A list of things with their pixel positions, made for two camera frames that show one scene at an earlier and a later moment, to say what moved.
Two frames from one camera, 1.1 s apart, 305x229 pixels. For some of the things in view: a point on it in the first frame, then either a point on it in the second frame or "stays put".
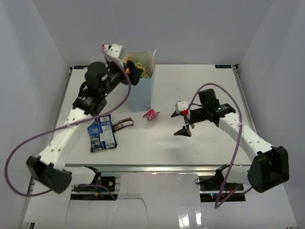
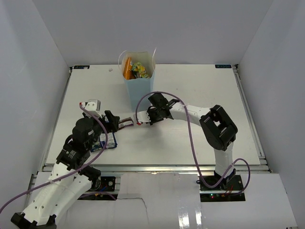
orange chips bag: (127, 70) stays put
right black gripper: (184, 131) → (152, 120)
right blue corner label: (223, 66) stays put
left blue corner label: (80, 67) stays put
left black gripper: (135, 72) → (113, 120)
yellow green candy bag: (144, 74) stays put
